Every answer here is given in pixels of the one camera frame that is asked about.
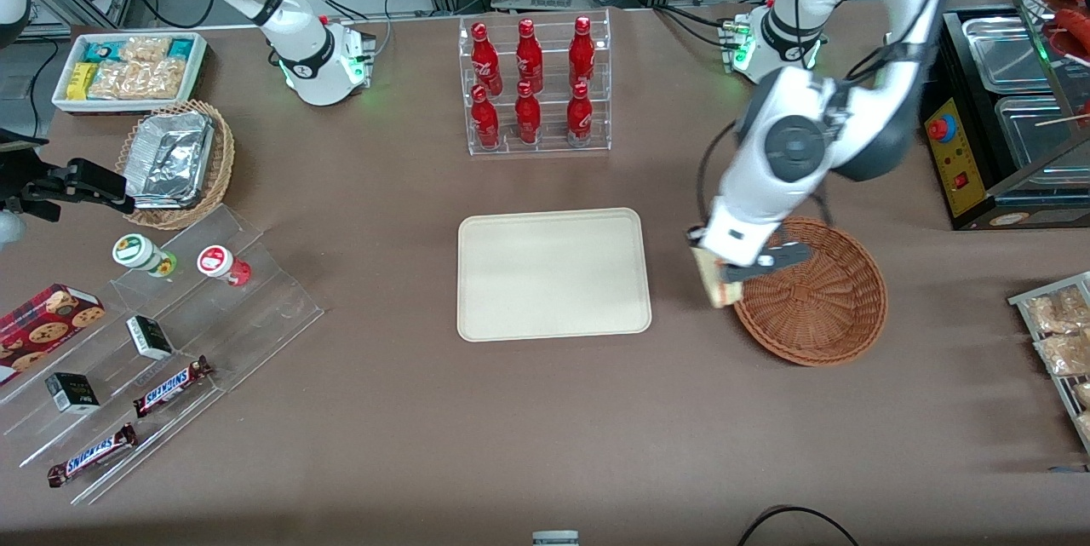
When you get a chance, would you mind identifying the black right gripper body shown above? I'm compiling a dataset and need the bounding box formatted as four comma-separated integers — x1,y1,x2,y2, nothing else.
0,130,49,187

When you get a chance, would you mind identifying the triangular layered sandwich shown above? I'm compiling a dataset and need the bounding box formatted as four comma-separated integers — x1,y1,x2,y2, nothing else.
694,246,743,309

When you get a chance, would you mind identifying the brown round wicker basket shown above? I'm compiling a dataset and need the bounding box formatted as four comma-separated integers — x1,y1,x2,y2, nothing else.
731,216,888,367

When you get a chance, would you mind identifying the tan wicker basket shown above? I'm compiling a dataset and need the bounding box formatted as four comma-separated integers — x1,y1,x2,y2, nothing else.
115,100,236,231

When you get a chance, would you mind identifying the beige plastic tray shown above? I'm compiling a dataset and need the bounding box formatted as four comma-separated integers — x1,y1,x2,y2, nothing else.
457,207,653,343

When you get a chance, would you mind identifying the green lid cup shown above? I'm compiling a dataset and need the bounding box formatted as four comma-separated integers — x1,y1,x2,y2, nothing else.
112,233,178,279

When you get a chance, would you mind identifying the silver foil container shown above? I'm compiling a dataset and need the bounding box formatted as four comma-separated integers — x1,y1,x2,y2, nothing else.
126,112,215,210

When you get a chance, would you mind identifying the yellow snack pack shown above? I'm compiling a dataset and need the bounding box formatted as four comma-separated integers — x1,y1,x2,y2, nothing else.
66,62,97,101

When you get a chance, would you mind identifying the clear rice cracker bag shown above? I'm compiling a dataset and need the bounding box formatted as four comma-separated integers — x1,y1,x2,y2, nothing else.
88,62,137,101
120,36,172,65
129,58,187,101

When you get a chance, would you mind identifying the red cookie box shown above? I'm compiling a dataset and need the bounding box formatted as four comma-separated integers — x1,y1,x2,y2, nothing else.
0,284,106,385

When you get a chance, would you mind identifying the red lid cup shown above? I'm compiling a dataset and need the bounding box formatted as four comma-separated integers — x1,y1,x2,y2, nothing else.
197,245,253,288

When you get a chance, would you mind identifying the small black box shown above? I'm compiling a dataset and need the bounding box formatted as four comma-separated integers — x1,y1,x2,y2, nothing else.
126,315,175,361
45,372,100,415

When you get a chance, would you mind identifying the white rectangular snack bin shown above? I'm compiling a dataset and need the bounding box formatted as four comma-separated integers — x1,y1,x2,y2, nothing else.
51,32,209,114

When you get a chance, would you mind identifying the red cola bottle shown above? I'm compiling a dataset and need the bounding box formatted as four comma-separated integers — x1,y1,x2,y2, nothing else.
568,16,596,91
514,81,542,146
471,21,503,95
470,84,502,150
515,19,544,94
566,82,594,145

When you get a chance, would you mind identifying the snickers chocolate bar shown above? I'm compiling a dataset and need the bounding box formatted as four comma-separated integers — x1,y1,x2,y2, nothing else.
133,356,213,419
47,423,138,488

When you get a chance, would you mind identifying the clear acrylic stepped display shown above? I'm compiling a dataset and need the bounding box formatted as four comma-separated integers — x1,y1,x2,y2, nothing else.
0,204,325,506

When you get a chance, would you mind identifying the black food warmer cabinet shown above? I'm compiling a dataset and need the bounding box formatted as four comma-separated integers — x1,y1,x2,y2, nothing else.
922,0,1090,232

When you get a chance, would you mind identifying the clear acrylic bottle rack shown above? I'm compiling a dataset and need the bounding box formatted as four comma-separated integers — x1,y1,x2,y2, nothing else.
458,9,612,157

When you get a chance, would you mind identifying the steel warmer pan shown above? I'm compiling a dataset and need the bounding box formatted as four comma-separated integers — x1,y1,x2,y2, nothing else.
994,95,1090,191
961,15,1058,95

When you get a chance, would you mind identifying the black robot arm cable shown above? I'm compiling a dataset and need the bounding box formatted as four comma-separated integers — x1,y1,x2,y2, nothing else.
696,120,742,228

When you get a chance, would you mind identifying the black table cable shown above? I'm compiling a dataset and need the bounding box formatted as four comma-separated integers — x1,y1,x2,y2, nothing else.
737,505,861,546

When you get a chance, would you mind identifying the grey wire rack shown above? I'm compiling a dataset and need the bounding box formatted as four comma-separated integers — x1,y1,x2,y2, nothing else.
1008,272,1090,453

